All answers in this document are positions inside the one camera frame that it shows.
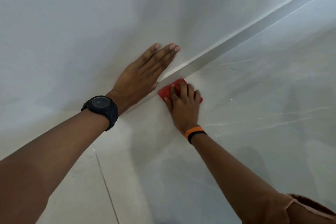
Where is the person's left hand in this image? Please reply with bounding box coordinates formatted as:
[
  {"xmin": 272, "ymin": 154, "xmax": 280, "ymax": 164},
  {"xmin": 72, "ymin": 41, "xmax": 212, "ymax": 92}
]
[{"xmin": 106, "ymin": 43, "xmax": 181, "ymax": 116}]

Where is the person's right hand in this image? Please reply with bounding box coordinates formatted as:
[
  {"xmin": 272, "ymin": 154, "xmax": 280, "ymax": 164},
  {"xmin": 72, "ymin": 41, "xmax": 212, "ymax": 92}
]
[{"xmin": 164, "ymin": 82, "xmax": 202, "ymax": 135}]

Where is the red cleaning cloth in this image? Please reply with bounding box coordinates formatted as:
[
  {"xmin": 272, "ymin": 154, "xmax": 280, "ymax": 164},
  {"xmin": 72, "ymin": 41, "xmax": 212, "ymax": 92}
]
[{"xmin": 157, "ymin": 78, "xmax": 204, "ymax": 104}]

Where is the person's left forearm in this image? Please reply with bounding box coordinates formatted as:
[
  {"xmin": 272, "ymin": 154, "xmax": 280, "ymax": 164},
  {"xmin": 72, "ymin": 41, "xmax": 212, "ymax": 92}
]
[{"xmin": 0, "ymin": 110, "xmax": 110, "ymax": 224}]

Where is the person's right forearm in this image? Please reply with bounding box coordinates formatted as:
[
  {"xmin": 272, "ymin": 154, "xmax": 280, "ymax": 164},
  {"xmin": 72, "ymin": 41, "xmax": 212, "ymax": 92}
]
[{"xmin": 191, "ymin": 134, "xmax": 294, "ymax": 224}]

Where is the orange wristband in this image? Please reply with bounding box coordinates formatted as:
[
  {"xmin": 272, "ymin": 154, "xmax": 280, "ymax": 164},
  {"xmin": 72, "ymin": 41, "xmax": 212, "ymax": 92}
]
[{"xmin": 184, "ymin": 126, "xmax": 204, "ymax": 139}]

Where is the black wristband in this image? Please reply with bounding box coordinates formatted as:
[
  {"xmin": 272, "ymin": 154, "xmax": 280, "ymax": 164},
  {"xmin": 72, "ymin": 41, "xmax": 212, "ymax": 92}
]
[{"xmin": 187, "ymin": 131, "xmax": 207, "ymax": 145}]

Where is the black wristwatch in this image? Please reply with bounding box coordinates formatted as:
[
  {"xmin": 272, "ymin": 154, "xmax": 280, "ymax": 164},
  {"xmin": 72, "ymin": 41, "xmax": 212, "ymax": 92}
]
[{"xmin": 80, "ymin": 95, "xmax": 119, "ymax": 132}]

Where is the white skirting board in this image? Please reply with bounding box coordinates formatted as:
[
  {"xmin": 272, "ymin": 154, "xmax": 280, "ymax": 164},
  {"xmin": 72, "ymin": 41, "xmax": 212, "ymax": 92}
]
[{"xmin": 123, "ymin": 0, "xmax": 336, "ymax": 114}]

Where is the beige sleeve with dark trim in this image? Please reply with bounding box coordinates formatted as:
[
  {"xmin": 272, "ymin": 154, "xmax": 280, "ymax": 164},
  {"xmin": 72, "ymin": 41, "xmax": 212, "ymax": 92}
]
[{"xmin": 285, "ymin": 193, "xmax": 336, "ymax": 224}]

